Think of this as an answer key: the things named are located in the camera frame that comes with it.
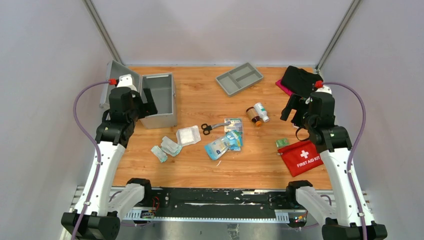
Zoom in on teal white bandage packet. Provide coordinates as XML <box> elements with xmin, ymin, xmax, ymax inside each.
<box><xmin>160</xmin><ymin>136</ymin><xmax>183</xmax><ymax>157</ymax></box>

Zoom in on white gauze packet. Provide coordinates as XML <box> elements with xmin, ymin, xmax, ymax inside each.
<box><xmin>176</xmin><ymin>125</ymin><xmax>201</xmax><ymax>147</ymax></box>

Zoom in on red first aid pouch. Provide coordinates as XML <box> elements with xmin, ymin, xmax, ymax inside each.
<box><xmin>278</xmin><ymin>140</ymin><xmax>324</xmax><ymax>177</ymax></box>

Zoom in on small teal bandage packet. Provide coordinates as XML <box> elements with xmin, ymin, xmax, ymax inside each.
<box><xmin>150</xmin><ymin>145</ymin><xmax>168</xmax><ymax>163</ymax></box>

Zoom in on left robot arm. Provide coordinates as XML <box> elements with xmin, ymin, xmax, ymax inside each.
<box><xmin>61</xmin><ymin>87</ymin><xmax>158</xmax><ymax>240</ymax></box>

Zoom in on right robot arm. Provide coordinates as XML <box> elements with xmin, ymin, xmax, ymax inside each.
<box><xmin>280</xmin><ymin>91</ymin><xmax>388</xmax><ymax>240</ymax></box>

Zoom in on white medicine bottle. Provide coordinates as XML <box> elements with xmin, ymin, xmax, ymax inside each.
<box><xmin>253</xmin><ymin>102</ymin><xmax>270</xmax><ymax>123</ymax></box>

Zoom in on brown medicine bottle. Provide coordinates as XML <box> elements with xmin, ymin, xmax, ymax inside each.
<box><xmin>245</xmin><ymin>106</ymin><xmax>262</xmax><ymax>127</ymax></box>

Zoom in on black folded cloth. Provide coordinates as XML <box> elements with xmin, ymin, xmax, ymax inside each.
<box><xmin>281</xmin><ymin>65</ymin><xmax>323</xmax><ymax>99</ymax></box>

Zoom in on grey metal case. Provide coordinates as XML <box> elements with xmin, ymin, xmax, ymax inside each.
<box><xmin>98</xmin><ymin>60</ymin><xmax>177</xmax><ymax>130</ymax></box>

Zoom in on pink folded cloth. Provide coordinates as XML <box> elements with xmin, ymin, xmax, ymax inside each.
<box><xmin>275</xmin><ymin>79</ymin><xmax>293</xmax><ymax>97</ymax></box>

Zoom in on small green packet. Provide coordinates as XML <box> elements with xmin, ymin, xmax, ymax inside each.
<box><xmin>275</xmin><ymin>138</ymin><xmax>290</xmax><ymax>149</ymax></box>

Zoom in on bandage strip box pack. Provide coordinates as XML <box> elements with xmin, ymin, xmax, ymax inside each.
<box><xmin>224</xmin><ymin>117</ymin><xmax>243</xmax><ymax>134</ymax></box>

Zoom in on grey divider tray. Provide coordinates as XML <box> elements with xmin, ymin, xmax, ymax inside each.
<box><xmin>215</xmin><ymin>62</ymin><xmax>264</xmax><ymax>97</ymax></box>

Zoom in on teal blue sachet pack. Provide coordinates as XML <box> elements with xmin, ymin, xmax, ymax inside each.
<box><xmin>225</xmin><ymin>130</ymin><xmax>243</xmax><ymax>152</ymax></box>

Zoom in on blue cotton pouch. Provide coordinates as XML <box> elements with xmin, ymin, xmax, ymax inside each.
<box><xmin>204</xmin><ymin>137</ymin><xmax>232</xmax><ymax>161</ymax></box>

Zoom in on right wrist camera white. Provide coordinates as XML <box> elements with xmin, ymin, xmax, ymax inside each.
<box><xmin>316</xmin><ymin>85</ymin><xmax>332</xmax><ymax>95</ymax></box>

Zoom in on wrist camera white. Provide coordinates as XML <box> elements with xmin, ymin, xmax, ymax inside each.
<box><xmin>316</xmin><ymin>85</ymin><xmax>332</xmax><ymax>95</ymax></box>
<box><xmin>116</xmin><ymin>74</ymin><xmax>138</xmax><ymax>92</ymax></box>

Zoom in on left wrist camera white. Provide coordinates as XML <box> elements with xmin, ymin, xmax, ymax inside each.
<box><xmin>116</xmin><ymin>74</ymin><xmax>138</xmax><ymax>92</ymax></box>

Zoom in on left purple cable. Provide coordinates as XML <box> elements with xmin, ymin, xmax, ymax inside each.
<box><xmin>70</xmin><ymin>78</ymin><xmax>118</xmax><ymax>240</ymax></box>

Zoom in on purple cable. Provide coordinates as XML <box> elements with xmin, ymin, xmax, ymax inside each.
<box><xmin>70</xmin><ymin>78</ymin><xmax>118</xmax><ymax>240</ymax></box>
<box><xmin>314</xmin><ymin>80</ymin><xmax>369</xmax><ymax>240</ymax></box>

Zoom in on black handled scissors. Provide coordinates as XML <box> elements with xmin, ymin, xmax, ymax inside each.
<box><xmin>201</xmin><ymin>122</ymin><xmax>230</xmax><ymax>136</ymax></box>

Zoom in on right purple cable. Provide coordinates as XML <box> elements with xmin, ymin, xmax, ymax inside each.
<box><xmin>314</xmin><ymin>80</ymin><xmax>369</xmax><ymax>240</ymax></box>

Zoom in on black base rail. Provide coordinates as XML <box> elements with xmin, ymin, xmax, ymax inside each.
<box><xmin>124</xmin><ymin>187</ymin><xmax>307</xmax><ymax>223</ymax></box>

